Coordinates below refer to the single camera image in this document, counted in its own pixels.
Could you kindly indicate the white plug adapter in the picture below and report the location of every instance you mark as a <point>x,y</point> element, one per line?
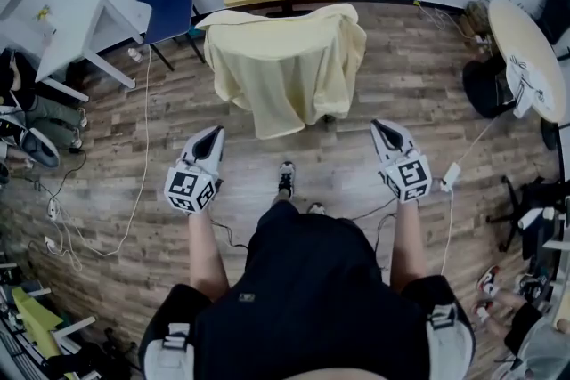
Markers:
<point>50,244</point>

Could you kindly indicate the person's right shoe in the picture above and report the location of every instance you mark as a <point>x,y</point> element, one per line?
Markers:
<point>316,208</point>

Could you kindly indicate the small plastic bottle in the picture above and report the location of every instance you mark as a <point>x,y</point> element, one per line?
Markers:
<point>135,55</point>

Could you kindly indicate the brown woven basket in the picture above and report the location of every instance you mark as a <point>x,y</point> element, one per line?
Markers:
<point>477,18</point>

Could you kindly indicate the black swivel chair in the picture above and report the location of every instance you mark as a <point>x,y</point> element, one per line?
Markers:
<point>530,213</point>

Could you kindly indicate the person's black shirt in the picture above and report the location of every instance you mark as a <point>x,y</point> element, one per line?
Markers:
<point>311,302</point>

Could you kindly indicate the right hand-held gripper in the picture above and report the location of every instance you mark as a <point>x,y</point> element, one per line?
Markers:
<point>409,178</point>

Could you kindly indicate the black white sneaker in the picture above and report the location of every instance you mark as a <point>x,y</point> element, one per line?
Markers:
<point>532,287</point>

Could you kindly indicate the white power strip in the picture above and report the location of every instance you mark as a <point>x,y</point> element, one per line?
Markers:
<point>53,209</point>
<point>450,175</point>

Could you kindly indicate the white wooden rail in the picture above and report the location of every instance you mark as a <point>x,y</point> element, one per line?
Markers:
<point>75,328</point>

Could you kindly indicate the white printed cloth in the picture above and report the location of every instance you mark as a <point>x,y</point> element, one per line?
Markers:
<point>530,84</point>

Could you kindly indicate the person's shoe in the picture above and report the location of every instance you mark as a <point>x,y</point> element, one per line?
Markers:
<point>316,208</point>
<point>286,178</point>

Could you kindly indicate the person's left shoe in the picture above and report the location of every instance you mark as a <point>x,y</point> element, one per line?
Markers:
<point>286,178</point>

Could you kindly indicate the round light wooden table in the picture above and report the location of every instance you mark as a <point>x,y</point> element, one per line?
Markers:
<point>516,26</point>

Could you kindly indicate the small yellow toy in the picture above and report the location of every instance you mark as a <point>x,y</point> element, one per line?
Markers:
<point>43,12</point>

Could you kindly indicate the person's left forearm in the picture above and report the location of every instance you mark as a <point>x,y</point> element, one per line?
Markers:
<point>207,253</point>

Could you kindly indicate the white rectangular table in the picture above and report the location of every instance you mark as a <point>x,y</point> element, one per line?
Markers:
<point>67,44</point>

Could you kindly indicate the red white sneaker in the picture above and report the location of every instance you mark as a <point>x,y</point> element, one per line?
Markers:
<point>482,311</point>
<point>488,280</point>

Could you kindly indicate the person's right forearm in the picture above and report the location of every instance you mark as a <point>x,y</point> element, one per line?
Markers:
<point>407,244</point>

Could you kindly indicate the black round table base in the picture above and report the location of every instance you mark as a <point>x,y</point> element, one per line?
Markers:
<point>483,89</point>

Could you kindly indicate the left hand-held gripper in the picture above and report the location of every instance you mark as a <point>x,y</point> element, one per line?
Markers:
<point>184,187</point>

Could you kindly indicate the teal box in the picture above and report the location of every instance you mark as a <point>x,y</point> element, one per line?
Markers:
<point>196,31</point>

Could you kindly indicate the pale yellow clothes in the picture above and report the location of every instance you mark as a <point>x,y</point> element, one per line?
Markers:
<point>285,71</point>

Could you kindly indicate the yellow-green sheet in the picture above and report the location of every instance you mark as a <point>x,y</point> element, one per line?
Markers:
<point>35,320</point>

